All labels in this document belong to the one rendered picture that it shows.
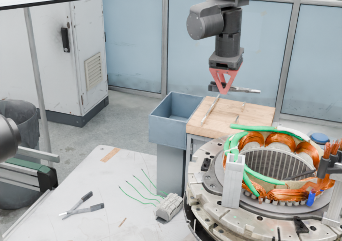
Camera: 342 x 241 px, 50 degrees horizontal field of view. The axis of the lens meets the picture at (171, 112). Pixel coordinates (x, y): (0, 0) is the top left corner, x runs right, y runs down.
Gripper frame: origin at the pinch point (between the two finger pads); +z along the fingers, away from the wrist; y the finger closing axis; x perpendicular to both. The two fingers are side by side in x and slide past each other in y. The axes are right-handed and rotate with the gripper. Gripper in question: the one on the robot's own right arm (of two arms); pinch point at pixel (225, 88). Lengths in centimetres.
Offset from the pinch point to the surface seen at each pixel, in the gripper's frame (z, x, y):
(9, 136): -26, -2, 65
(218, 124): 8.8, -0.7, 3.1
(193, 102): 11.4, -11.6, -11.4
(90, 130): 118, -135, -133
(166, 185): 32.2, -15.0, 3.6
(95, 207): 34.6, -32.0, 16.2
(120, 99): 121, -139, -194
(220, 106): 9.3, -2.6, -7.7
